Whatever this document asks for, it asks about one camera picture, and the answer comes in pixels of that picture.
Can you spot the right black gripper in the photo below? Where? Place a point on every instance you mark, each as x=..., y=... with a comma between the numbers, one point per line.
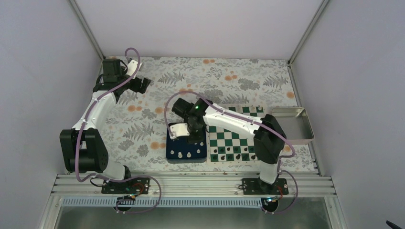
x=199, y=138

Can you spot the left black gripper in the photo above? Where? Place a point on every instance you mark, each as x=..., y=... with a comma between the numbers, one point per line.
x=143, y=87

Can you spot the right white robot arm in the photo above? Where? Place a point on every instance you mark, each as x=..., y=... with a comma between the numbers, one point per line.
x=268, y=136

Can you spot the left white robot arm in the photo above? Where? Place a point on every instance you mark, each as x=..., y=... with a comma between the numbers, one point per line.
x=82, y=145

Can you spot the green white chess board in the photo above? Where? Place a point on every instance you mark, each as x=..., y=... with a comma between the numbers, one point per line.
x=218, y=136

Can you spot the black chess piece row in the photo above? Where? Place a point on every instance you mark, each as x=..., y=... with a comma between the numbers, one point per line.
x=232, y=153

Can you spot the dark blue tray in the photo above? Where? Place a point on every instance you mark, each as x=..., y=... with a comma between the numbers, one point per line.
x=194, y=150

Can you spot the floral table mat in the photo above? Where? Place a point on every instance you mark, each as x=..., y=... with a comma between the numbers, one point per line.
x=135, y=131

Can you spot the silver metal tin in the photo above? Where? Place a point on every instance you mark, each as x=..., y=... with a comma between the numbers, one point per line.
x=295, y=123

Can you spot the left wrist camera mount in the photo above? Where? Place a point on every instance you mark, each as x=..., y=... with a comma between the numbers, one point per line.
x=132, y=66

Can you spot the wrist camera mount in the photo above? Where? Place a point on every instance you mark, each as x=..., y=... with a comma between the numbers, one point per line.
x=178, y=130
x=132, y=66

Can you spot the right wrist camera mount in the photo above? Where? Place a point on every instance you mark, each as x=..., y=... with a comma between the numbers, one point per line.
x=178, y=130

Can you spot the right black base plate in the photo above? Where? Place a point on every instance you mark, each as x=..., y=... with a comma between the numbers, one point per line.
x=255, y=186

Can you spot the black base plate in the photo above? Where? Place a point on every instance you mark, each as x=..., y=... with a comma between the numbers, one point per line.
x=255, y=186
x=135, y=186

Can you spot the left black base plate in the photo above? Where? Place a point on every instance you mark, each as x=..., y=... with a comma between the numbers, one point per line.
x=135, y=186

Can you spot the aluminium rail frame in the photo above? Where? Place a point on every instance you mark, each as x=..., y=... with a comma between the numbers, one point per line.
x=200, y=185

